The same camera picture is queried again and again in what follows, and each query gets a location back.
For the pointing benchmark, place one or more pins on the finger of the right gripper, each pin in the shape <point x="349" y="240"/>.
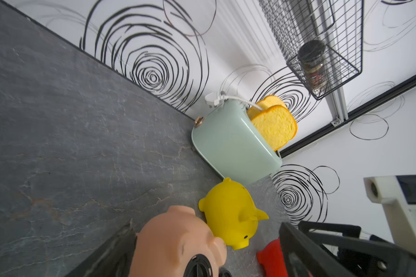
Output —
<point x="374" y="257"/>

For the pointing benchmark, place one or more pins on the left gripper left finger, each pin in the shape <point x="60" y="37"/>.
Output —
<point x="113" y="258"/>

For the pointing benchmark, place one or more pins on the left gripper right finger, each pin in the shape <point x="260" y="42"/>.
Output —
<point x="304" y="257"/>

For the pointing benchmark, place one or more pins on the pink piggy bank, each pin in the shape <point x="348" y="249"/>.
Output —
<point x="178" y="244"/>

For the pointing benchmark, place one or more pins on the yellow piggy bank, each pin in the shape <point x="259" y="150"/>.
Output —
<point x="231" y="213"/>

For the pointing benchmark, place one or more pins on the red piggy bank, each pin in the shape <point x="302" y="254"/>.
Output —
<point x="272" y="260"/>

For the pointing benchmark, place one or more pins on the black plug near yellow pig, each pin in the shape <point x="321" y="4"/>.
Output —
<point x="225" y="273"/>

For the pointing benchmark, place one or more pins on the front toast slice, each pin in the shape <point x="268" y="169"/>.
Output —
<point x="275" y="124"/>

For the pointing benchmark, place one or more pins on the toast slice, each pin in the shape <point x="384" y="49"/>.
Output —
<point x="275" y="124"/>
<point x="268" y="101"/>

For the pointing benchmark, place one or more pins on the mint green toaster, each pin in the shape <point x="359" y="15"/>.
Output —
<point x="228" y="141"/>

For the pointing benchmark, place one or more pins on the back toast slice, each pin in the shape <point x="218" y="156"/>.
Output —
<point x="268" y="101"/>

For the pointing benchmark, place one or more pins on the small jars in basket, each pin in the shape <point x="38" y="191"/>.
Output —
<point x="312" y="59"/>

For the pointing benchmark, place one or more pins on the black wire wall basket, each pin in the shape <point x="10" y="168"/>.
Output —
<point x="338" y="24"/>

